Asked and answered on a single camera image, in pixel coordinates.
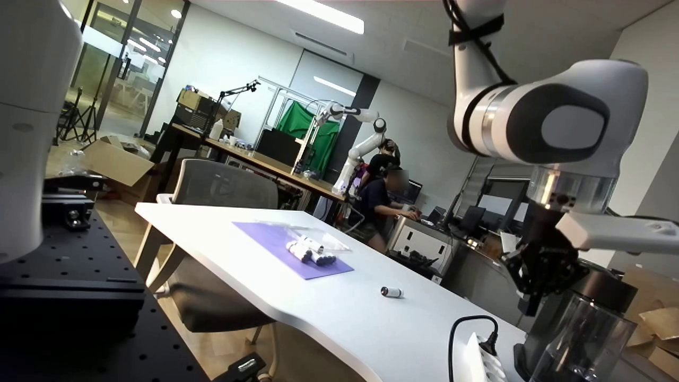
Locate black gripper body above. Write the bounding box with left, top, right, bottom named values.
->
left=502, top=205, right=586, bottom=317

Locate white vial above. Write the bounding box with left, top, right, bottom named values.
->
left=380, top=288, right=403, bottom=299

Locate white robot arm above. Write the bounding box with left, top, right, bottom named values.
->
left=442, top=0, right=650, bottom=317

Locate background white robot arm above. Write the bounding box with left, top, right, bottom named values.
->
left=307, top=106, right=386, bottom=194

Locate clear plastic container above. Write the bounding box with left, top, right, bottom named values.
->
left=284, top=225, right=349, bottom=267

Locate black glass appliance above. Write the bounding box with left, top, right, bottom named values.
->
left=514, top=270, right=636, bottom=382

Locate white power strip on table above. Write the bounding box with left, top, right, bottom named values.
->
left=461, top=335, right=507, bottom=382

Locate person in black shirt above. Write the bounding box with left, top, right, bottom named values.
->
left=354, top=167, right=420, bottom=254

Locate green cloth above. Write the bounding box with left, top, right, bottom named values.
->
left=274, top=98, right=343, bottom=176

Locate purple mat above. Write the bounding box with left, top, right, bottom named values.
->
left=238, top=224, right=350, bottom=280

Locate grey office chair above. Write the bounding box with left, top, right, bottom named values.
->
left=133, top=155, right=284, bottom=335

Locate wooden background desk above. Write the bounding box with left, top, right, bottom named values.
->
left=151, top=124, right=343, bottom=202

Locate cardboard box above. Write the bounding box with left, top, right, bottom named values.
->
left=82, top=136, right=152, bottom=187

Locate black perforated breadboard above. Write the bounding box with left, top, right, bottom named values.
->
left=0, top=215, right=206, bottom=382

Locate black power cable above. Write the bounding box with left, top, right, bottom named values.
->
left=448, top=314, right=506, bottom=382

